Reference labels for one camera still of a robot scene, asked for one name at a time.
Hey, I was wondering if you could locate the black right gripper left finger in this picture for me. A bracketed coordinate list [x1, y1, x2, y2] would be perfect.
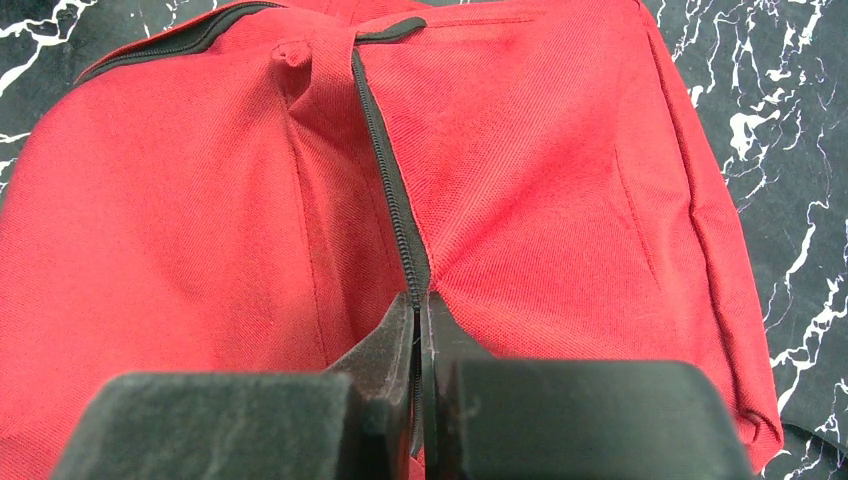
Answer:
[53, 294, 415, 479]

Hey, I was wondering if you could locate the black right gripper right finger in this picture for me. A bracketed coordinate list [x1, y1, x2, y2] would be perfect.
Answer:
[419, 293, 752, 479]

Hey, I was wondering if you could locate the red student backpack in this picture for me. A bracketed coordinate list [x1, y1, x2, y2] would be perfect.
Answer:
[1, 1, 783, 479]

